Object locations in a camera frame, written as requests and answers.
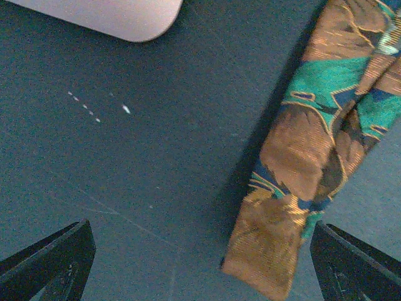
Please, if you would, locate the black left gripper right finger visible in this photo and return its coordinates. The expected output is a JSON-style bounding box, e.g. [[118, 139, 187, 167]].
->
[[310, 221, 400, 300]]

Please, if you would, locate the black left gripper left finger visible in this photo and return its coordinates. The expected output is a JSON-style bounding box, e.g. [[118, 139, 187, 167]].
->
[[1, 219, 95, 300]]

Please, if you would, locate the brown green patterned tie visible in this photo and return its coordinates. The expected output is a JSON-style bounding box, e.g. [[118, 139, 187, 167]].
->
[[222, 1, 400, 300]]

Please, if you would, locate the pink divided organizer box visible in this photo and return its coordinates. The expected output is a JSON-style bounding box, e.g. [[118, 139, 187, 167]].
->
[[12, 0, 183, 43]]

